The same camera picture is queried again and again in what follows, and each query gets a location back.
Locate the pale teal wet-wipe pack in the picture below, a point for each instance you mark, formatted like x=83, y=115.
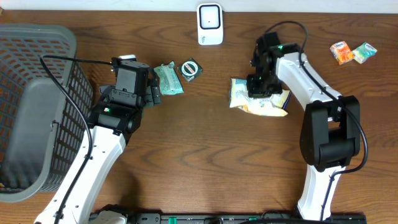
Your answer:
x=169, y=82

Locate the teal tissue pack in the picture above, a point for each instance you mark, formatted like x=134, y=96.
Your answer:
x=364, y=52

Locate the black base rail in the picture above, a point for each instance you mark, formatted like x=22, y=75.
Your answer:
x=156, y=218

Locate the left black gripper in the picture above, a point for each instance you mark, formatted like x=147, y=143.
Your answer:
x=155, y=95

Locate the grey plastic shopping basket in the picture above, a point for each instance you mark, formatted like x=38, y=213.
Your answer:
x=44, y=95

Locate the orange tissue pack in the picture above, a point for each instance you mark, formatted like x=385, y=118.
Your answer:
x=341, y=52

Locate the yellow snack bag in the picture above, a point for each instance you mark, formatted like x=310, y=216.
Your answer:
x=269, y=106

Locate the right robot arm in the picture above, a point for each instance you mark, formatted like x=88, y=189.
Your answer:
x=329, y=137

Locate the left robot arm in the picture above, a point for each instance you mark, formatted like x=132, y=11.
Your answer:
x=109, y=126

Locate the dark green round-label box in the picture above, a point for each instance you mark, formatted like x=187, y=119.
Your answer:
x=190, y=69

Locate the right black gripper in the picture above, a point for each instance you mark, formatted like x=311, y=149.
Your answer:
x=253, y=91

